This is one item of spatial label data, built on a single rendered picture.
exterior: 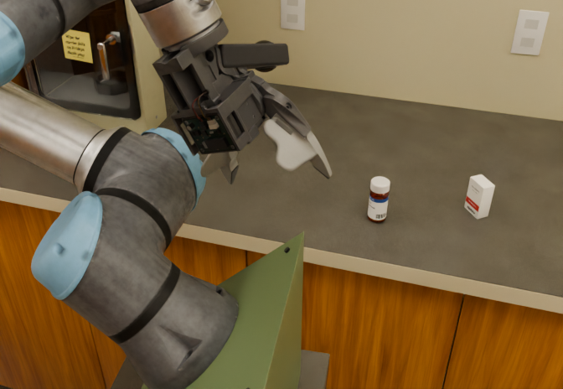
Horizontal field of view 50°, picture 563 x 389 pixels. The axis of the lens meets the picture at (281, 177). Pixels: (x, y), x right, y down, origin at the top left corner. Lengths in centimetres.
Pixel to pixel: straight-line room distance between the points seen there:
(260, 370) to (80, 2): 41
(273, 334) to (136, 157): 29
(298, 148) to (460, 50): 113
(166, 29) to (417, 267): 74
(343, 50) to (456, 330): 85
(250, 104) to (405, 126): 102
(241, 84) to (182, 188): 21
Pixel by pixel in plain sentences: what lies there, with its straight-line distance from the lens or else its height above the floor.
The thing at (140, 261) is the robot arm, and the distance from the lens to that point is 73.
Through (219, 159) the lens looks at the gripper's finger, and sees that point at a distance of 73.
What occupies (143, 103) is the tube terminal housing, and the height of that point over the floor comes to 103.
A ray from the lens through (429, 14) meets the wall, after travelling 171.
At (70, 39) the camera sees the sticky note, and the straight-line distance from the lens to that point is 156.
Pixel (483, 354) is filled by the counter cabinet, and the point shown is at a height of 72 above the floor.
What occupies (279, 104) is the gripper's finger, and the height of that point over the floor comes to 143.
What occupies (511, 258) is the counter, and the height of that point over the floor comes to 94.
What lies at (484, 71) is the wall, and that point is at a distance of 176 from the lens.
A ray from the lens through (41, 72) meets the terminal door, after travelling 166.
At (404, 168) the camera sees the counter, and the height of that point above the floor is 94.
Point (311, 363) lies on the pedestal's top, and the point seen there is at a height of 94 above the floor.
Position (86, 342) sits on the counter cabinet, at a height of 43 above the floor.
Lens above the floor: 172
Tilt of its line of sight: 34 degrees down
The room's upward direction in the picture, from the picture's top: straight up
